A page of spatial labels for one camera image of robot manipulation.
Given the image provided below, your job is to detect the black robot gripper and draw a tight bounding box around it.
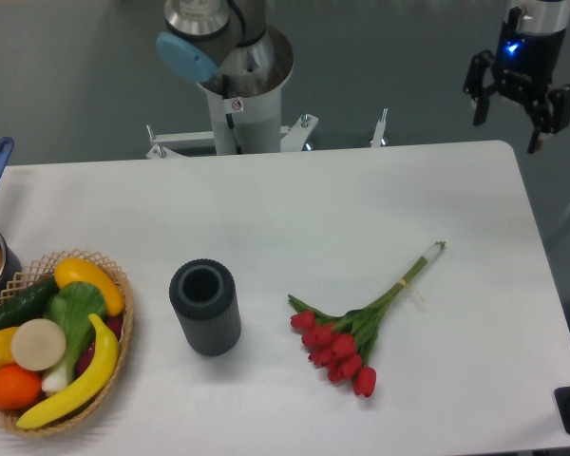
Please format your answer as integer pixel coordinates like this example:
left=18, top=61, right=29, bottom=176
left=463, top=8, right=570, bottom=154

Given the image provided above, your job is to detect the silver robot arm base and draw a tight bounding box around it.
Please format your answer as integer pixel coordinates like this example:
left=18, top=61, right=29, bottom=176
left=156, top=1, right=294, bottom=98

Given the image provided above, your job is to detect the red tulip bouquet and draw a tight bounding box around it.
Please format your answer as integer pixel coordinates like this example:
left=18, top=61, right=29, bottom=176
left=288, top=241, right=447, bottom=398

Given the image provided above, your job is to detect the dark grey ribbed vase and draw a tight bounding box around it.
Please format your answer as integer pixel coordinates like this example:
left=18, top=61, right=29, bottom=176
left=169, top=258, right=241, bottom=356

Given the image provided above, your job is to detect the red plastic vegetable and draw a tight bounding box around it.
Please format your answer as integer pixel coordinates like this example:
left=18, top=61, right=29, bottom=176
left=76, top=315, right=123, bottom=377

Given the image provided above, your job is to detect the yellow plastic banana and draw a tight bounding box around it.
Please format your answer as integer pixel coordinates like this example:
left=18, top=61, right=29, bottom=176
left=16, top=313, right=119, bottom=430

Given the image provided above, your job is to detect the green plastic bok choy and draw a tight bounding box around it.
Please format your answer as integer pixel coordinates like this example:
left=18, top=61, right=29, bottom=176
left=42, top=281, right=106, bottom=395

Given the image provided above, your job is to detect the woven wicker basket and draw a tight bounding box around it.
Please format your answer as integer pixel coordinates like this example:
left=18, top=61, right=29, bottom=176
left=0, top=249, right=134, bottom=438

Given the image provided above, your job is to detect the green plastic cucumber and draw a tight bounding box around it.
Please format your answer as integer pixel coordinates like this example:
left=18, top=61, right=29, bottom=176
left=0, top=275, right=59, bottom=330

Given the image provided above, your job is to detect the beige round disc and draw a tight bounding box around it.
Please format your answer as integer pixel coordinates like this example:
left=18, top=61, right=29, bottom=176
left=10, top=318, right=67, bottom=371

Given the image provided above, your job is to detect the orange plastic fruit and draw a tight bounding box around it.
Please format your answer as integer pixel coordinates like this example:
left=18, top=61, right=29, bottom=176
left=0, top=364, right=41, bottom=410

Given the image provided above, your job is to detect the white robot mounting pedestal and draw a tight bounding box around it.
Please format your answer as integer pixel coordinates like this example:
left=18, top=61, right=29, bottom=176
left=144, top=85, right=390, bottom=160

